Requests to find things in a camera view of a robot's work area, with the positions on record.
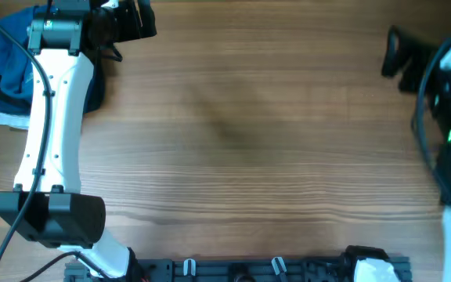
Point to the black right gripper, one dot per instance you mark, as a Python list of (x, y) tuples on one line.
[(417, 66)]

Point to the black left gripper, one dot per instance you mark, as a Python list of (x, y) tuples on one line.
[(132, 20)]

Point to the blue polo shirt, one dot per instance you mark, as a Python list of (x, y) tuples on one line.
[(15, 68)]

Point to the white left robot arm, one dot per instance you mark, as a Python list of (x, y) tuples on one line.
[(46, 204)]

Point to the black folded garment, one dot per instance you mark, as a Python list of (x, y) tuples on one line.
[(94, 97)]

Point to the white folded garment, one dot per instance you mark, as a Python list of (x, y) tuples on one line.
[(15, 121)]

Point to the navy folded garment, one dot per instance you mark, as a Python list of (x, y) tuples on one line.
[(13, 106)]

